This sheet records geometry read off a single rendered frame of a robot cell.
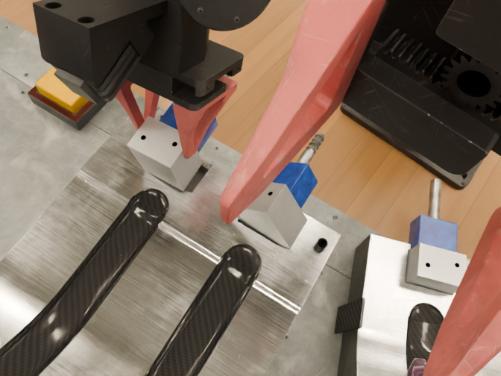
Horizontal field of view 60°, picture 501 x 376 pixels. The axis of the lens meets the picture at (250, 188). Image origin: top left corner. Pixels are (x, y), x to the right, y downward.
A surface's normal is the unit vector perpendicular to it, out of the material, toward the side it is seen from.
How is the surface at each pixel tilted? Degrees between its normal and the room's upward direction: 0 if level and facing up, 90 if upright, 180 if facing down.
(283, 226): 50
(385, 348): 16
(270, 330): 3
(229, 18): 71
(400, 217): 0
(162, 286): 3
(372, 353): 21
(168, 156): 10
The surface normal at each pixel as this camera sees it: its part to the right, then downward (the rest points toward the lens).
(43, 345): 0.26, -0.71
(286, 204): 0.71, 0.11
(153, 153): -0.08, -0.39
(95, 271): 0.18, -0.30
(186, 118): -0.51, 0.75
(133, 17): 0.86, 0.44
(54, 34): -0.48, 0.53
